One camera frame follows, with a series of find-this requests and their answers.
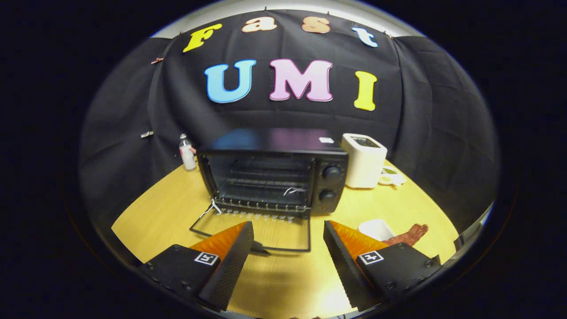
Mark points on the small clear bottle white label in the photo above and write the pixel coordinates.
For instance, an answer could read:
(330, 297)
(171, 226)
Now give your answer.
(189, 159)

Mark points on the white clip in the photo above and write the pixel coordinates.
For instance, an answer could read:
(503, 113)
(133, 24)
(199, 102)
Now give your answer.
(147, 134)

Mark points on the white rectangular tray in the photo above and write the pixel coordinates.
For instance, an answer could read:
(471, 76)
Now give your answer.
(376, 228)

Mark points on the cream pop-up toaster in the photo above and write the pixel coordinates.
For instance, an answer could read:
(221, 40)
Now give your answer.
(363, 168)

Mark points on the pink clip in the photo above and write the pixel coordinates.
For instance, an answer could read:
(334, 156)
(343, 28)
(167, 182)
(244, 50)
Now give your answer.
(157, 60)

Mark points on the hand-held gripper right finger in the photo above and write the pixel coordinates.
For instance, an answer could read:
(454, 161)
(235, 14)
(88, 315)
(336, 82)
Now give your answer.
(343, 268)

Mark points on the black toaster oven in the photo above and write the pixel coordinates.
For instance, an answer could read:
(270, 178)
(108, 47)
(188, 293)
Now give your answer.
(274, 141)

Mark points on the reddish-brown meat piece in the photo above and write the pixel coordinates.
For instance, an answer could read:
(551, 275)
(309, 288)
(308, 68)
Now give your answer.
(412, 234)

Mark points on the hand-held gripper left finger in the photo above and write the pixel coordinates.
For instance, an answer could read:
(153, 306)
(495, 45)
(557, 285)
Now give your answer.
(230, 272)

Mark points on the small white patterned dish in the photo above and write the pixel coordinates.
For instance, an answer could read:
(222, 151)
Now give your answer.
(390, 179)

